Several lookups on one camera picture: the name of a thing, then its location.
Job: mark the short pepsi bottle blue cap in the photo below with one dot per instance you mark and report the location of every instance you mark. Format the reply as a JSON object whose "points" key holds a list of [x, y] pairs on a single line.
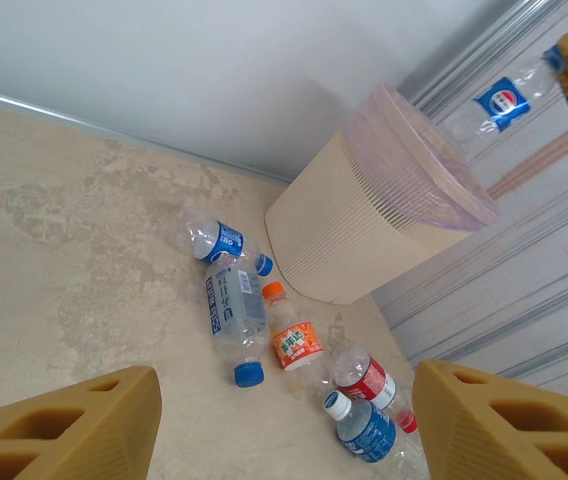
{"points": [[504, 102]]}

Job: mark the blue label bottle white cap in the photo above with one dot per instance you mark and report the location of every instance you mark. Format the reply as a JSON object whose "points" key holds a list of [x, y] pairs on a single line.
{"points": [[369, 435]]}

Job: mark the pink plastic bin liner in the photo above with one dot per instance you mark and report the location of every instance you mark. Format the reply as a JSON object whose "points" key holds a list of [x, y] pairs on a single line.
{"points": [[414, 160]]}

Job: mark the beige ribbed waste bin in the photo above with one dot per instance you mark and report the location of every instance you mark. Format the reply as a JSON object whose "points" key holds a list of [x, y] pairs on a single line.
{"points": [[344, 240]]}

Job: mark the clear bottle grey-blue label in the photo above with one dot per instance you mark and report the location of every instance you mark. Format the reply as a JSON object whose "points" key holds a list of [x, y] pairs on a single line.
{"points": [[236, 310]]}

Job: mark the orange label bottle orange cap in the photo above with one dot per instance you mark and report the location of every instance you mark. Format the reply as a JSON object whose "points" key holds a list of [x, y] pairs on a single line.
{"points": [[296, 345]]}

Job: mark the red label bottle red cap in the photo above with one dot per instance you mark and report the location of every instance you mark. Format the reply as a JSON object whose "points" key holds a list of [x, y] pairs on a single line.
{"points": [[371, 380]]}

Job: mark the long pepsi bottle blue cap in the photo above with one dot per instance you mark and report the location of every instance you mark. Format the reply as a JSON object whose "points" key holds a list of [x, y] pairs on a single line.
{"points": [[226, 240]]}

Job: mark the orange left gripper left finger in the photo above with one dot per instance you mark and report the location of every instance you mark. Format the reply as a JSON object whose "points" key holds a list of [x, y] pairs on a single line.
{"points": [[89, 430]]}

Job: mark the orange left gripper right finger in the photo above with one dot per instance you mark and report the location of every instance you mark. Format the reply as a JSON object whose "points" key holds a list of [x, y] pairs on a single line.
{"points": [[464, 430]]}

